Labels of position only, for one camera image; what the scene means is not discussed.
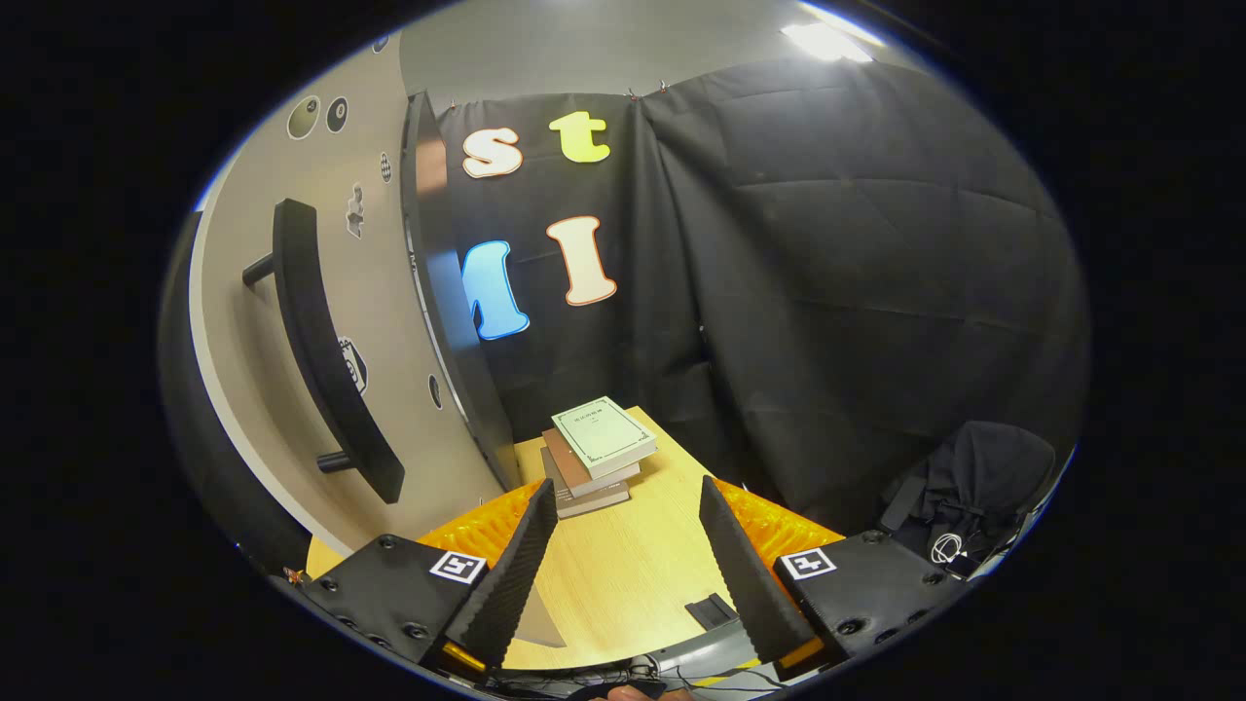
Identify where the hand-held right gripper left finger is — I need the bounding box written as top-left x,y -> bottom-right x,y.
302,477 -> 561,683

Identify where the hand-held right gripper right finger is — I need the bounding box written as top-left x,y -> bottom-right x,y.
697,475 -> 974,681

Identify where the black door handle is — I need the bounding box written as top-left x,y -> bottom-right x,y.
241,198 -> 407,505

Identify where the small black table clamp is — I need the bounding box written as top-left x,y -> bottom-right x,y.
684,592 -> 741,632

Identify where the grey book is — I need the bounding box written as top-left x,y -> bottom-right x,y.
540,448 -> 632,520

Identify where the green book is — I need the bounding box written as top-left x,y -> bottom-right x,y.
551,395 -> 659,480

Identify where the black bag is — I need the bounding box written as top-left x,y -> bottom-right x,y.
881,421 -> 1059,566

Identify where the black backdrop cloth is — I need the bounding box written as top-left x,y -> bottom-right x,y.
433,54 -> 1091,546

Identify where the long ceiling light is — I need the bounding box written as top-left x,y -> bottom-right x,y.
781,21 -> 877,64

